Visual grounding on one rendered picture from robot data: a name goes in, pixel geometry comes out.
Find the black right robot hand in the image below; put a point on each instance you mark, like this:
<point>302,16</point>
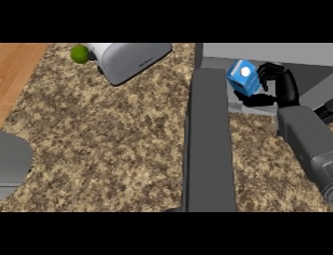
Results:
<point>288,87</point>

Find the blue milk carton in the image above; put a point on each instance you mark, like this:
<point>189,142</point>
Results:
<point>243,78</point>

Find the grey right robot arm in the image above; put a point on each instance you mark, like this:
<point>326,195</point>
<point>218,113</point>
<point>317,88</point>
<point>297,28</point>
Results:
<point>317,146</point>

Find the grey microwave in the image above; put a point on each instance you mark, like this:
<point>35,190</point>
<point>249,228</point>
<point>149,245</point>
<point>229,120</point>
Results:
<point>292,76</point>

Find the green lime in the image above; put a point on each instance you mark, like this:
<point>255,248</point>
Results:
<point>79,54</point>

